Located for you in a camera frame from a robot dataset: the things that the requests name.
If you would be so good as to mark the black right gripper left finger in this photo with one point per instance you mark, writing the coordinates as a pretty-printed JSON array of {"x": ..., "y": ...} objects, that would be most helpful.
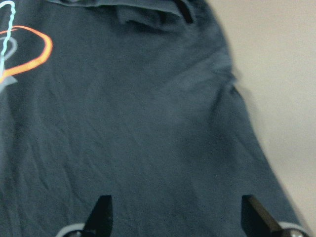
[{"x": 100, "y": 220}]

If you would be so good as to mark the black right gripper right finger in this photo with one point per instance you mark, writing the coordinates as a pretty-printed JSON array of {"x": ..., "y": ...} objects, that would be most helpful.
[{"x": 256, "y": 221}]

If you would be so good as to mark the black graphic t-shirt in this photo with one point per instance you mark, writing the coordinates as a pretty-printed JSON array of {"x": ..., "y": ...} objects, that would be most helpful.
[{"x": 130, "y": 98}]

